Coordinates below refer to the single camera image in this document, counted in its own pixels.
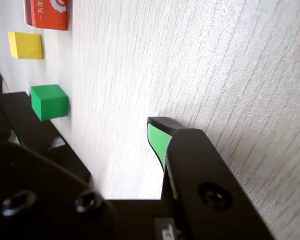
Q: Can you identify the black rectangular box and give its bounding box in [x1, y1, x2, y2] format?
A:
[0, 91, 92, 186]

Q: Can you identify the orange box with white print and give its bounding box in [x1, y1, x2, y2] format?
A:
[23, 0, 72, 31]

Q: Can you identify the yellow wooden cube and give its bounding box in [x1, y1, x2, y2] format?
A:
[7, 31, 44, 60]

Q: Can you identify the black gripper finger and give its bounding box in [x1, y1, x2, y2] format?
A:
[146, 116, 276, 240]
[0, 129, 123, 240]

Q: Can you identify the green wooden cube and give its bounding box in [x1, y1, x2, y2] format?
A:
[30, 84, 70, 122]

